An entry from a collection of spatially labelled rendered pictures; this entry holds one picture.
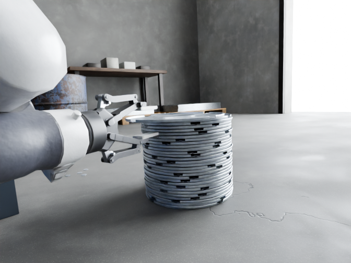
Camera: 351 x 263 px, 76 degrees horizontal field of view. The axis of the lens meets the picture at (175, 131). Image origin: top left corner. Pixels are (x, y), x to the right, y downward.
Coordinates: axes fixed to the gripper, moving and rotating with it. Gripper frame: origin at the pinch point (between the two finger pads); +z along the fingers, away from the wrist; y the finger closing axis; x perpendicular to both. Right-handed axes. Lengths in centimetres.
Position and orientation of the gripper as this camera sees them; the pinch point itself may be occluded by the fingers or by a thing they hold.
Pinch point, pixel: (146, 121)
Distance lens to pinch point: 56.2
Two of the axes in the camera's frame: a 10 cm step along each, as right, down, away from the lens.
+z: 4.8, -1.4, 8.7
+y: -0.4, -9.9, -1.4
